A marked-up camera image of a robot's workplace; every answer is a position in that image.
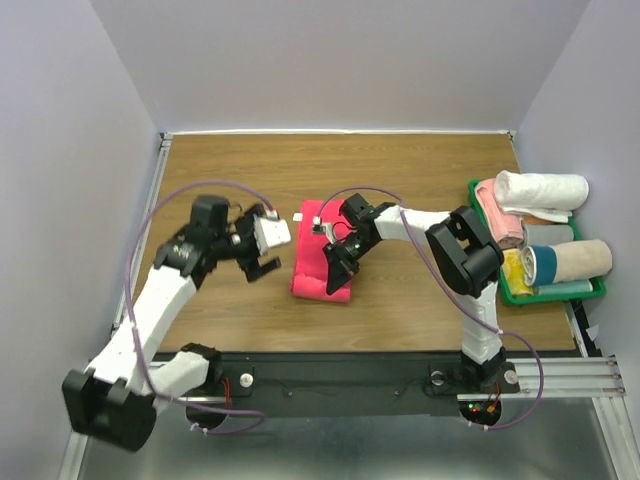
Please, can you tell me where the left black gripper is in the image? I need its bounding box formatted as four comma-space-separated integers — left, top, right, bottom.
214, 205, 281, 282

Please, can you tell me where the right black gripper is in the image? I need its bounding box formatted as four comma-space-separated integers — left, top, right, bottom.
322, 231, 377, 293

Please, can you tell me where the pink microfiber towel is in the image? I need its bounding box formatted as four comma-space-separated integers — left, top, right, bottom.
290, 200, 351, 303

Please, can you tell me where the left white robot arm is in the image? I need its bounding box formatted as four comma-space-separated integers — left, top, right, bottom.
62, 195, 291, 452

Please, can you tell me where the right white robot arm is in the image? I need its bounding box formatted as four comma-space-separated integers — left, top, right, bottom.
311, 194, 506, 392

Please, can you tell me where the yellow towel in bin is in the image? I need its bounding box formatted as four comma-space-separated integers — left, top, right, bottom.
502, 248, 534, 298

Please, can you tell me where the pink rolled towel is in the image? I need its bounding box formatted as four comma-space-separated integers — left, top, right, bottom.
474, 179, 524, 250

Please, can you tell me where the grey rolled towel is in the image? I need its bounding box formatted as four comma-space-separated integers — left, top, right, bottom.
523, 224, 575, 246

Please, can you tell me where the beige rolled towel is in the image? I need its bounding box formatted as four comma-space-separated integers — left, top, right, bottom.
521, 240, 613, 287

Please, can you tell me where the white rolled towel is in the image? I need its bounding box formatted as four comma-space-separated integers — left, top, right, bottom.
494, 170, 589, 215

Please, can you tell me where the teal rolled towel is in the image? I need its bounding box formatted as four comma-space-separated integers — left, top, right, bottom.
532, 280, 593, 298

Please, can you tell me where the green plastic bin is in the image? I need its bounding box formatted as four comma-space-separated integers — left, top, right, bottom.
468, 180, 607, 306

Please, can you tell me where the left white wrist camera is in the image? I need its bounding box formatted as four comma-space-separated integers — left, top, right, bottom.
254, 217, 291, 256

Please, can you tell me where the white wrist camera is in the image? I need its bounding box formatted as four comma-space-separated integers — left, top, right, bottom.
311, 216, 338, 243
254, 217, 291, 256

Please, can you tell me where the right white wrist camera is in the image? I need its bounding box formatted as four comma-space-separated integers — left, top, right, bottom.
311, 216, 338, 243

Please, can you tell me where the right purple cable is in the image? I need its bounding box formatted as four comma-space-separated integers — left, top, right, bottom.
312, 187, 545, 432

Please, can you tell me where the purple cable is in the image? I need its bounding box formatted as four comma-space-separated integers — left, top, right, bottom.
124, 180, 281, 436
312, 187, 545, 432

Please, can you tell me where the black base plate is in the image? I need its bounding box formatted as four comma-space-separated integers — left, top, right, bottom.
152, 352, 520, 418

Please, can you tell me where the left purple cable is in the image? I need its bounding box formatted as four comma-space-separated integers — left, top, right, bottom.
124, 180, 281, 436

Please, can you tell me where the aluminium frame rail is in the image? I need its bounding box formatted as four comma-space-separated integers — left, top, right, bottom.
512, 357, 626, 399

